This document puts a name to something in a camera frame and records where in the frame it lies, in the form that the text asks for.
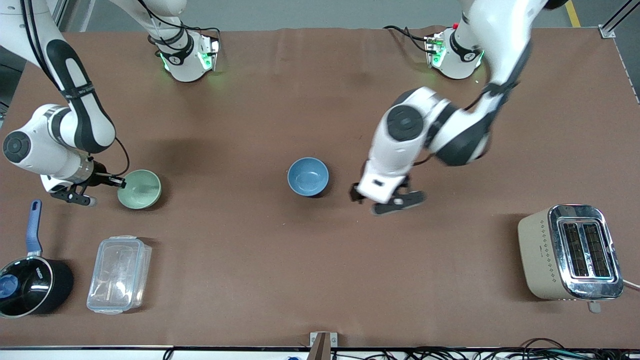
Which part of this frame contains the green ceramic bowl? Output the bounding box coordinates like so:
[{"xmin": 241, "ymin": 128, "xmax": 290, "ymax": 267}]
[{"xmin": 117, "ymin": 169, "xmax": 162, "ymax": 210}]

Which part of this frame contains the black left base cable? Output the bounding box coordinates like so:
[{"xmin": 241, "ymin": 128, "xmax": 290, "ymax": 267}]
[{"xmin": 383, "ymin": 25, "xmax": 437, "ymax": 54}]

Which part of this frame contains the aluminium frame post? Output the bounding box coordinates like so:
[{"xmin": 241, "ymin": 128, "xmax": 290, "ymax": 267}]
[
  {"xmin": 50, "ymin": 0, "xmax": 77, "ymax": 31},
  {"xmin": 599, "ymin": 0, "xmax": 640, "ymax": 40}
]

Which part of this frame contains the blue ceramic bowl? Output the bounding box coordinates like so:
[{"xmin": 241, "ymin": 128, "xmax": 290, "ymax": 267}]
[{"xmin": 287, "ymin": 157, "xmax": 330, "ymax": 197}]

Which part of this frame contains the brown table mat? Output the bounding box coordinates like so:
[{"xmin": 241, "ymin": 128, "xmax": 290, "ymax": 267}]
[{"xmin": 0, "ymin": 26, "xmax": 640, "ymax": 349}]

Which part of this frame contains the black right base cable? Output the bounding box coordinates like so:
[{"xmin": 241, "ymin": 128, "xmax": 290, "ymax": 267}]
[{"xmin": 181, "ymin": 21, "xmax": 221, "ymax": 42}]

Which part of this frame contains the metal table bracket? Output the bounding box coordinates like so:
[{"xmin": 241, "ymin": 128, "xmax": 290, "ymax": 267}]
[{"xmin": 309, "ymin": 331, "xmax": 338, "ymax": 360}]

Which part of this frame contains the clear plastic food container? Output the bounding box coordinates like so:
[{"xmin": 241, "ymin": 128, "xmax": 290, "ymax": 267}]
[{"xmin": 86, "ymin": 235, "xmax": 153, "ymax": 315}]

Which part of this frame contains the black base cable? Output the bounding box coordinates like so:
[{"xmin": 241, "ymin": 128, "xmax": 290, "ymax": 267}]
[
  {"xmin": 383, "ymin": 25, "xmax": 437, "ymax": 54},
  {"xmin": 181, "ymin": 21, "xmax": 221, "ymax": 42}
]

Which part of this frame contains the beige chrome toaster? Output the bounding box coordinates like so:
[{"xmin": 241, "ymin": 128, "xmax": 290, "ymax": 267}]
[{"xmin": 517, "ymin": 204, "xmax": 625, "ymax": 314}]

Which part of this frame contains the glass lid blue knob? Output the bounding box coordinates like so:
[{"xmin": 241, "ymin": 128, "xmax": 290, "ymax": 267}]
[{"xmin": 0, "ymin": 257, "xmax": 54, "ymax": 317}]

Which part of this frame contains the black saucepan blue handle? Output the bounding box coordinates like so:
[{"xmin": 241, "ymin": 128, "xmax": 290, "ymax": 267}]
[{"xmin": 0, "ymin": 200, "xmax": 74, "ymax": 319}]

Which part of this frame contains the black cable bundle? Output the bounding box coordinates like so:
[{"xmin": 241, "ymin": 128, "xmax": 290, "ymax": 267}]
[{"xmin": 332, "ymin": 338, "xmax": 640, "ymax": 360}]

